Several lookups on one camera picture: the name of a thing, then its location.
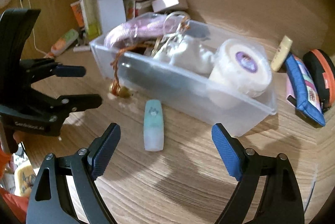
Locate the orange sleeve forearm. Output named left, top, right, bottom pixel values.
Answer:
left=0, top=150, right=29, bottom=223

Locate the small white pink box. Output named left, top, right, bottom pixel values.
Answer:
left=152, top=0, right=188, bottom=13

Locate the white red lip balm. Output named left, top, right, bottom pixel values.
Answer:
left=73, top=45, right=90, bottom=52

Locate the orange cord bead charm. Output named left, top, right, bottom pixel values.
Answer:
left=109, top=43, right=155, bottom=99

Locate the yellow green spray bottle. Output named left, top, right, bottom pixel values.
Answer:
left=80, top=0, right=101, bottom=40

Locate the blue fabric pouch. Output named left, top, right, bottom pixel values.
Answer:
left=285, top=53, right=326, bottom=127

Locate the small cream lotion bottle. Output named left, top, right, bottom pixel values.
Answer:
left=270, top=35, right=293, bottom=72

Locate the black orange round case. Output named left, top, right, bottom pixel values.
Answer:
left=303, top=49, right=335, bottom=112

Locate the orange packet behind bottle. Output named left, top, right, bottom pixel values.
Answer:
left=70, top=1, right=85, bottom=28

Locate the white lidded plastic tub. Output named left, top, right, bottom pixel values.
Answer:
left=207, top=38, right=272, bottom=110

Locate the orange green tube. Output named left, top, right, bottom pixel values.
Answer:
left=50, top=29, right=79, bottom=56

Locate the pink rope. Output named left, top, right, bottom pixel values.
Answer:
left=103, top=13, right=184, bottom=48

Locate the white plush toy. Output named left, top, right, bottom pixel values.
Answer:
left=153, top=35, right=215, bottom=76

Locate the mint green highlighter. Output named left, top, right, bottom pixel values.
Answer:
left=143, top=99, right=164, bottom=151

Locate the clear plastic storage bin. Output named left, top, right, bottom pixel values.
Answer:
left=90, top=12, right=277, bottom=136

